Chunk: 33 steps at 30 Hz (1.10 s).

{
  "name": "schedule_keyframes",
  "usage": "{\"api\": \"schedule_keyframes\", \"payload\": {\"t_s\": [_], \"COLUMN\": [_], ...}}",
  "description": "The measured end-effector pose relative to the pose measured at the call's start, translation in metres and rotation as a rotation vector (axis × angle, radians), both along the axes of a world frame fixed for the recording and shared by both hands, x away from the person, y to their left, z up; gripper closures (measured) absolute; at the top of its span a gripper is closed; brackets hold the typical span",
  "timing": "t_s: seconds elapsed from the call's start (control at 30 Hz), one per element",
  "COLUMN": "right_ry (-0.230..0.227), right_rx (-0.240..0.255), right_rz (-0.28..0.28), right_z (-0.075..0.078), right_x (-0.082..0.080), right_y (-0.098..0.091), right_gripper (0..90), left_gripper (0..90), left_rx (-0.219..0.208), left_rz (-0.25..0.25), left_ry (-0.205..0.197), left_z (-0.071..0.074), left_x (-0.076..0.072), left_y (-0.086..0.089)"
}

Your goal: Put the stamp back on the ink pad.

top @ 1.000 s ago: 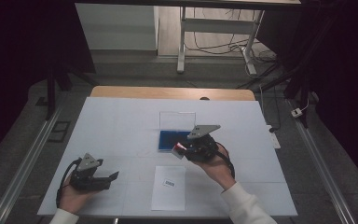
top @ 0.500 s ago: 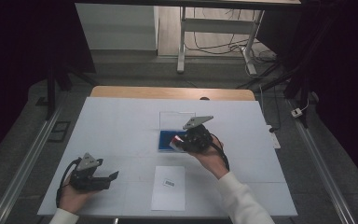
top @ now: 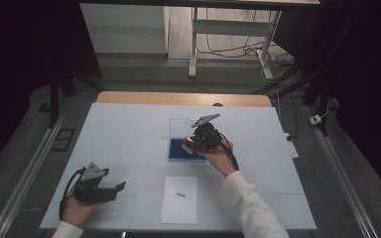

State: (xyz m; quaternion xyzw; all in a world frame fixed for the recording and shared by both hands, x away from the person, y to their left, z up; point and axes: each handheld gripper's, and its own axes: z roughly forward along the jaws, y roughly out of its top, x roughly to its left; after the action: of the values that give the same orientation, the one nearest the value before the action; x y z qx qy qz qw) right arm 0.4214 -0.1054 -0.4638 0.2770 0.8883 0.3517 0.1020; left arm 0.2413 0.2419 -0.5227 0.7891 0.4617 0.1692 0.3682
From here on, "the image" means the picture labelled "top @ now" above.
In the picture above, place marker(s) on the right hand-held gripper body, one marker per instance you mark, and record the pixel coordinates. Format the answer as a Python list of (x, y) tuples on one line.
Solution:
[(206, 137)]

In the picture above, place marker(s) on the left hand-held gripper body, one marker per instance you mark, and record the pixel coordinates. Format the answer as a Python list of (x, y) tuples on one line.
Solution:
[(91, 190)]

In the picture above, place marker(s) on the red stamp with grey base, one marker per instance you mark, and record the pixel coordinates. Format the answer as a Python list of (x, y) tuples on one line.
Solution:
[(188, 148)]

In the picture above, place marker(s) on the clear ink pad lid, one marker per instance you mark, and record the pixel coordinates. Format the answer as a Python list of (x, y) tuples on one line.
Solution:
[(178, 127)]

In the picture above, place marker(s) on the blue ink pad case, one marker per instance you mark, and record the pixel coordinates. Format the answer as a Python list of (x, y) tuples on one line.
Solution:
[(177, 150)]

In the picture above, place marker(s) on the person's left hand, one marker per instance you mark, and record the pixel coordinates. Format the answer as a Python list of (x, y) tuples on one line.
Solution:
[(77, 211)]

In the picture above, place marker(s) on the person's right hand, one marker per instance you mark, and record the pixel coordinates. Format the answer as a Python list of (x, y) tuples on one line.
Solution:
[(218, 160)]

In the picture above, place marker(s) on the wooden table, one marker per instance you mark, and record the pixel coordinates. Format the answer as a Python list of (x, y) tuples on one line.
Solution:
[(178, 99)]

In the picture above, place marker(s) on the white paper sheet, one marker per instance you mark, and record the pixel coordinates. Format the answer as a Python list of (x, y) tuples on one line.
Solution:
[(178, 211)]

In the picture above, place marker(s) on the black stand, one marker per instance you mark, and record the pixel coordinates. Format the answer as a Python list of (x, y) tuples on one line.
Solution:
[(320, 95), (54, 99)]

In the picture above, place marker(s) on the small white adapter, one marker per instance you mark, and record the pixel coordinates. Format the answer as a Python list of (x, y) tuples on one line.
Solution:
[(315, 119)]

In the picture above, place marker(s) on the pale cabinet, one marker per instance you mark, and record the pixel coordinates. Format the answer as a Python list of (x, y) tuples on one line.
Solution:
[(122, 29)]

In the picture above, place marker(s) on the dark curtain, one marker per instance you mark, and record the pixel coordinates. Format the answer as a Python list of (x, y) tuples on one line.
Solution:
[(13, 66), (367, 82)]

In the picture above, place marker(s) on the black floor frame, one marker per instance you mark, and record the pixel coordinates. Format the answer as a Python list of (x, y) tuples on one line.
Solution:
[(63, 139)]

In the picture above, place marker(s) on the aluminium rail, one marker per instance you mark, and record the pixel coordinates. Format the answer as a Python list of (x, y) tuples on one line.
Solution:
[(344, 178), (26, 178)]

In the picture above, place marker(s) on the white desk frame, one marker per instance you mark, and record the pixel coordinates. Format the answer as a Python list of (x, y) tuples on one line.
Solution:
[(228, 27)]

